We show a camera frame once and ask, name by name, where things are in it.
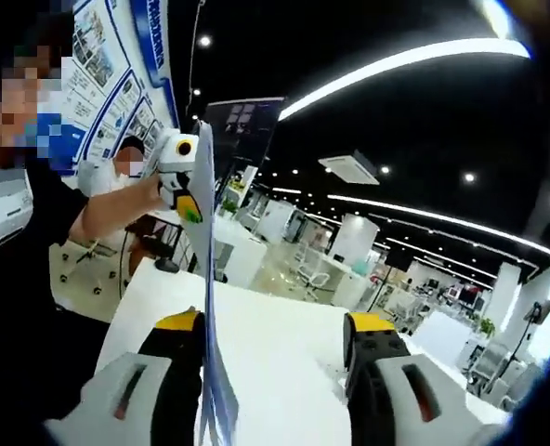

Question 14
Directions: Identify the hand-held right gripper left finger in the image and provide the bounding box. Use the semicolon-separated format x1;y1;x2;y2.
45;309;206;446

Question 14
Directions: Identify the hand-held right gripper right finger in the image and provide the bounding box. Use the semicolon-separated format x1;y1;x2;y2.
343;311;513;446

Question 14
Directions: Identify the large black monitor on stand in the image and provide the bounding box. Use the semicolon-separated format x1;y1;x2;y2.
203;96;285;196

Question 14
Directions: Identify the white table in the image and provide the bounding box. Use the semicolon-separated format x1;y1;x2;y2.
96;257;513;446

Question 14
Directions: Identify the white office chair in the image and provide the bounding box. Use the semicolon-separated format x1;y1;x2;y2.
49;236;130;298

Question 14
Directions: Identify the curved ceiling light strip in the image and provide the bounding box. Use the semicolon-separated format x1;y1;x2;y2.
278;37;532;123
328;193;550;257

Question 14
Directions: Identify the ceiling air conditioner unit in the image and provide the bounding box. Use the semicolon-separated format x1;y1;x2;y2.
318;149;381;187

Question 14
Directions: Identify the operator in black shirt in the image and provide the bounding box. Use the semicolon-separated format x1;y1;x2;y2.
0;157;113;428

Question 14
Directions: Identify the person's head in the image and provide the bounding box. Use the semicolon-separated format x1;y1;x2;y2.
14;13;76;61

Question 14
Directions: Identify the black tablet on tripod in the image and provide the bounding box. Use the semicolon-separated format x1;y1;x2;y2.
523;299;550;368

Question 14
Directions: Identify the white chest device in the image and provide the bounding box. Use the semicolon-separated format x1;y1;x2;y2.
0;169;34;252

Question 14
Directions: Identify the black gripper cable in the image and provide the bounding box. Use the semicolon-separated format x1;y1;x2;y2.
116;230;135;292

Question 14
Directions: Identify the blue white wall display board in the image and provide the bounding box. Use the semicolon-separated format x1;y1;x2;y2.
65;0;181;168

